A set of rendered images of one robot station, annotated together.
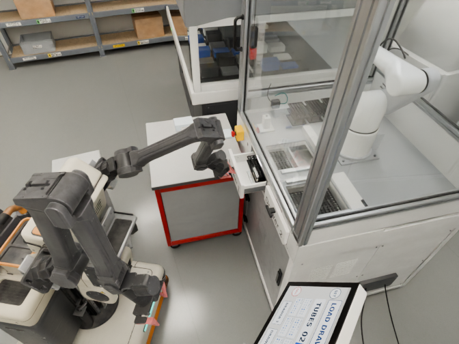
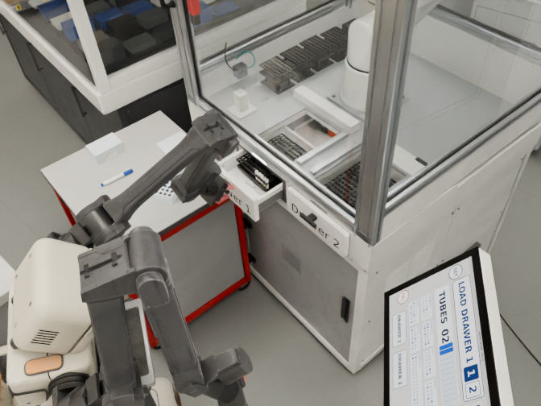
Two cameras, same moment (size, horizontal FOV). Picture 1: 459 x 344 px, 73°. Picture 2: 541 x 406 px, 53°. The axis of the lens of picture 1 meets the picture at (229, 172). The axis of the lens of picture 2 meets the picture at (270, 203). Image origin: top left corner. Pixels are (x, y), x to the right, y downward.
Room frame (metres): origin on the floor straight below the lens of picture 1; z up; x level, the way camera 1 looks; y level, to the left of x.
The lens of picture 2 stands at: (-0.12, 0.34, 2.25)
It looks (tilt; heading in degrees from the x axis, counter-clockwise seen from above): 47 degrees down; 338
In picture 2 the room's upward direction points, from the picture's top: 4 degrees counter-clockwise
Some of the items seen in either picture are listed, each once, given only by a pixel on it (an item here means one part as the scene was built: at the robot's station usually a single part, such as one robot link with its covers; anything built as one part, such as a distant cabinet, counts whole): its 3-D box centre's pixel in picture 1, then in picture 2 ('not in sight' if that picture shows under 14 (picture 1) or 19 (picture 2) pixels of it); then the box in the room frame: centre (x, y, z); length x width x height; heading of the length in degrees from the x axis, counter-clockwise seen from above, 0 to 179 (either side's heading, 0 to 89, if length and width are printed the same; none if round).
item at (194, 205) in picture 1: (196, 183); (158, 235); (1.55, 0.24, 0.38); 0.62 x 0.58 x 0.76; 15
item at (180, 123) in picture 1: (183, 123); (105, 148); (1.74, 0.33, 0.79); 0.13 x 0.09 x 0.05; 106
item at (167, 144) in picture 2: (222, 134); (174, 143); (1.66, 0.05, 0.77); 0.13 x 0.09 x 0.02; 104
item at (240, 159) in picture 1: (271, 168); (276, 163); (1.25, -0.24, 0.86); 0.40 x 0.26 x 0.06; 105
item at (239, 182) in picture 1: (235, 173); (231, 188); (1.19, -0.03, 0.87); 0.29 x 0.02 x 0.11; 15
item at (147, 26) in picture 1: (147, 24); not in sight; (4.84, 1.28, 0.28); 0.41 x 0.32 x 0.28; 112
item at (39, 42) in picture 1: (37, 43); not in sight; (4.25, 2.69, 0.22); 0.40 x 0.30 x 0.17; 112
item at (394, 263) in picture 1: (320, 211); (353, 202); (1.30, -0.63, 0.40); 1.03 x 0.95 x 0.80; 15
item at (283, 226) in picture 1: (275, 213); (316, 221); (0.92, -0.23, 0.87); 0.29 x 0.02 x 0.11; 15
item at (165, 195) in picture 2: not in sight; (169, 188); (1.40, 0.16, 0.78); 0.12 x 0.08 x 0.04; 136
